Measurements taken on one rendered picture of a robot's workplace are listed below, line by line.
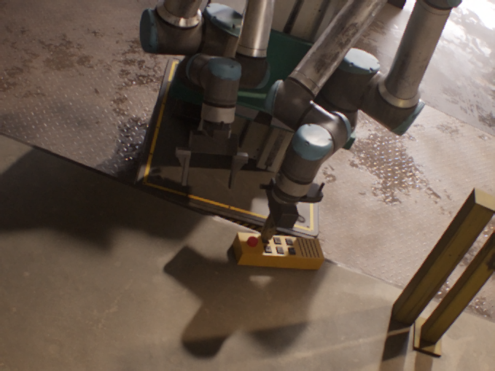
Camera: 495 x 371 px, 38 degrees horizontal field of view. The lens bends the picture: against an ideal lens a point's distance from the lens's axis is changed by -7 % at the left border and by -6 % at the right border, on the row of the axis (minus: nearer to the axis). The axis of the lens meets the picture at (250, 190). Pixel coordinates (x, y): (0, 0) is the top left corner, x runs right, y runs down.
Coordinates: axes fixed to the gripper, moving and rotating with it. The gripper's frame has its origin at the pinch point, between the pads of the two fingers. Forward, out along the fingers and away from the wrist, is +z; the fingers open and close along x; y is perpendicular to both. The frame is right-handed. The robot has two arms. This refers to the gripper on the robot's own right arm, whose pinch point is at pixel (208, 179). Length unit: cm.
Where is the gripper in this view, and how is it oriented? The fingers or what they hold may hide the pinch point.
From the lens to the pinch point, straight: 211.6
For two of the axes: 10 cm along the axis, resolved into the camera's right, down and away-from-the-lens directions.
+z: -1.5, 9.4, 3.2
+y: -1.9, -3.4, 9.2
